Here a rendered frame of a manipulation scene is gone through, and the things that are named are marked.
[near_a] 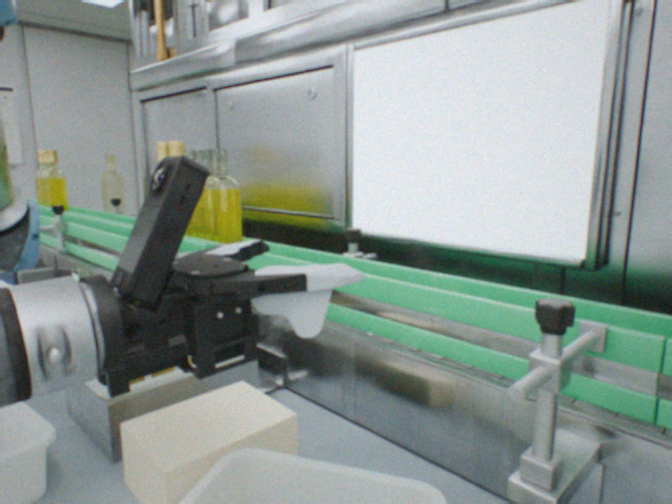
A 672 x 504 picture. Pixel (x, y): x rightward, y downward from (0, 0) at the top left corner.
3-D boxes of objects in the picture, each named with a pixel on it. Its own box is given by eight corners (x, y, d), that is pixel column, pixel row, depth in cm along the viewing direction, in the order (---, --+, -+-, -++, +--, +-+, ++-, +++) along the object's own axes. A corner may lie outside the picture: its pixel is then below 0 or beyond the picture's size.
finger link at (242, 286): (306, 282, 41) (203, 286, 40) (306, 262, 40) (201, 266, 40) (307, 301, 36) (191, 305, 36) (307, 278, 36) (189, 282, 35)
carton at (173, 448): (298, 471, 58) (297, 414, 56) (169, 541, 47) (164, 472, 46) (244, 431, 66) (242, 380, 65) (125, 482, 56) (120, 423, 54)
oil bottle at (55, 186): (70, 229, 174) (62, 150, 169) (53, 230, 170) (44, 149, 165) (65, 227, 178) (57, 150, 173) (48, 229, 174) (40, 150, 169)
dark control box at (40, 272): (57, 298, 132) (54, 268, 130) (23, 304, 126) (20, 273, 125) (48, 292, 138) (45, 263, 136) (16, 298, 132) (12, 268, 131)
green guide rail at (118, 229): (211, 284, 92) (209, 243, 91) (207, 285, 92) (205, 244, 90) (2, 216, 214) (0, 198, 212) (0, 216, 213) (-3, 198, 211)
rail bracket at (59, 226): (71, 256, 125) (65, 205, 122) (38, 260, 120) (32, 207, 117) (66, 254, 127) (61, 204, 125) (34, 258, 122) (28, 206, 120)
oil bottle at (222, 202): (245, 279, 99) (241, 174, 95) (221, 284, 95) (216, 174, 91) (229, 274, 103) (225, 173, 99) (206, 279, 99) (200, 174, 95)
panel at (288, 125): (603, 269, 62) (633, -18, 56) (595, 273, 60) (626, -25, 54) (222, 216, 124) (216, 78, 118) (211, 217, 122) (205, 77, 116)
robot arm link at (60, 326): (1, 276, 33) (20, 305, 27) (74, 264, 36) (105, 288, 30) (19, 374, 35) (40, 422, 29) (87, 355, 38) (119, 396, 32)
